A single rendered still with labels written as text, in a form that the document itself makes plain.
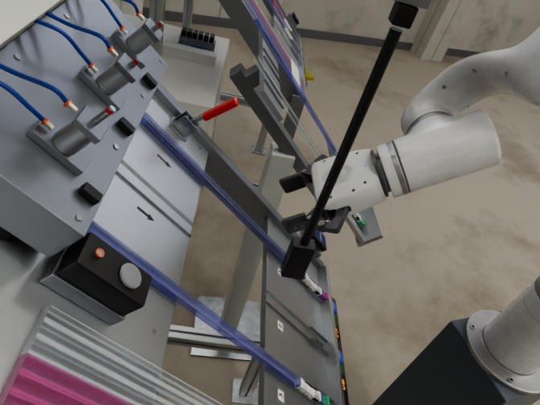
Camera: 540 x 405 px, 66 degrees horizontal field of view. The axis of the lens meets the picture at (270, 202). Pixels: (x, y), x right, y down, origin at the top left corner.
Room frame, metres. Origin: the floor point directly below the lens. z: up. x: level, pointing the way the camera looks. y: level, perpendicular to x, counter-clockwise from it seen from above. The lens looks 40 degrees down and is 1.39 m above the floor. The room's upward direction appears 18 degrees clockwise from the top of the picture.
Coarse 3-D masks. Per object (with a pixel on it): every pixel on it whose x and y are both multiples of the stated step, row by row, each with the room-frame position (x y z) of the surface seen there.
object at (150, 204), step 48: (144, 144) 0.44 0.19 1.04; (192, 144) 0.55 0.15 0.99; (144, 192) 0.37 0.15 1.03; (192, 192) 0.46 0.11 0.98; (0, 240) 0.20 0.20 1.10; (144, 240) 0.31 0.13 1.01; (0, 288) 0.16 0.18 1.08; (48, 288) 0.19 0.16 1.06; (0, 336) 0.13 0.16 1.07; (144, 336) 0.21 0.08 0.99; (0, 384) 0.11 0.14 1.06
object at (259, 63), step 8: (256, 56) 0.75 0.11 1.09; (256, 64) 0.73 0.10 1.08; (264, 72) 0.74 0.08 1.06; (272, 80) 0.74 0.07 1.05; (272, 88) 0.74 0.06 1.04; (280, 96) 0.75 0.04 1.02; (288, 104) 0.76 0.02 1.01; (288, 112) 0.75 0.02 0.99; (296, 120) 0.76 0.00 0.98; (304, 128) 0.77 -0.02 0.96; (304, 136) 0.76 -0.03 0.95; (312, 144) 0.77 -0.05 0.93; (360, 224) 0.81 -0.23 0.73
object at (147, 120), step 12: (144, 120) 0.47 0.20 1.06; (156, 132) 0.48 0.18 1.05; (168, 144) 0.48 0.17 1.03; (180, 156) 0.48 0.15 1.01; (192, 168) 0.49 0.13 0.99; (204, 180) 0.49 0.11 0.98; (216, 192) 0.50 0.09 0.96; (228, 204) 0.50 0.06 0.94; (240, 216) 0.50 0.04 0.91; (252, 228) 0.51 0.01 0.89; (264, 240) 0.51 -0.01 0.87; (276, 252) 0.52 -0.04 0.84; (324, 300) 0.54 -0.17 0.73
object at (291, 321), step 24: (288, 240) 0.61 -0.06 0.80; (264, 264) 0.48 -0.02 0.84; (312, 264) 0.62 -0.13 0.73; (264, 288) 0.43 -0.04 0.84; (288, 288) 0.48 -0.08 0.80; (264, 312) 0.39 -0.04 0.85; (288, 312) 0.43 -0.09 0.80; (312, 312) 0.49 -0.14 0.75; (264, 336) 0.35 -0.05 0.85; (288, 336) 0.39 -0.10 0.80; (312, 336) 0.44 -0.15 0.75; (288, 360) 0.35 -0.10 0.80; (312, 360) 0.39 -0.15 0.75; (264, 384) 0.28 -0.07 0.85; (288, 384) 0.31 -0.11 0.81; (312, 384) 0.35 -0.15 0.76
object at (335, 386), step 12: (324, 276) 0.60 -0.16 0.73; (324, 288) 0.57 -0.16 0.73; (324, 312) 0.52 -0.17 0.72; (324, 324) 0.49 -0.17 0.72; (324, 336) 0.47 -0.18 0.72; (336, 336) 0.47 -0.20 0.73; (336, 348) 0.44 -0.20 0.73; (336, 360) 0.42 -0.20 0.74; (336, 372) 0.39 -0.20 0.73; (336, 384) 0.37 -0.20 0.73; (336, 396) 0.35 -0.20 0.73
